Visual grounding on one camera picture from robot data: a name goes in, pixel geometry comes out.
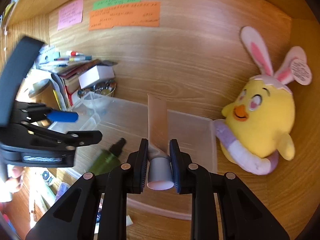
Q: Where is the brown cylindrical container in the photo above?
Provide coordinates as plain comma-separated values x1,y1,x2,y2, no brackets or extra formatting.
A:
28,79,60,110

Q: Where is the bowl of marbles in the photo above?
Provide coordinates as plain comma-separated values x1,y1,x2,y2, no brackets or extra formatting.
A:
77,80,117,98

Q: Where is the person's hand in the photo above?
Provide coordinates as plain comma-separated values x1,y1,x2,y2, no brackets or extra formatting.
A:
5,165,25,193

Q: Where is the pink sticky note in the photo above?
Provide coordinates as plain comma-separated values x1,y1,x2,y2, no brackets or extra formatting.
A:
57,0,84,30

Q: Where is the clear plastic storage bin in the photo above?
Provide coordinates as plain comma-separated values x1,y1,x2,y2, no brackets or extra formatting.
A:
48,90,218,221

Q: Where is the pink cosmetic tube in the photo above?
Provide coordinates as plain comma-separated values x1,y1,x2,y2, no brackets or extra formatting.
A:
147,94,174,191

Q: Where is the white small box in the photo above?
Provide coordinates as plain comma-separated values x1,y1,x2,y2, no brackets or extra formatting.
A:
79,65,115,89

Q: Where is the green pump bottle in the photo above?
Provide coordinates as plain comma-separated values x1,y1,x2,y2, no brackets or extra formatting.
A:
88,138,126,176

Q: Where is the green sticky note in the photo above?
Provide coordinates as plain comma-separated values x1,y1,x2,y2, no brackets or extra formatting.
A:
93,0,141,10

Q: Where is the yellow chick plush toy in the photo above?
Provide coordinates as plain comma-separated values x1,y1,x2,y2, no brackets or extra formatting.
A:
214,26,312,176

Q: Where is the stack of books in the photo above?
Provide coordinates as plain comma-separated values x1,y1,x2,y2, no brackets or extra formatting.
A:
35,45,117,107

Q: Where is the orange paper note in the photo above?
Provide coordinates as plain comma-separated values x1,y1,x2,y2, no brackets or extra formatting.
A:
88,1,161,30

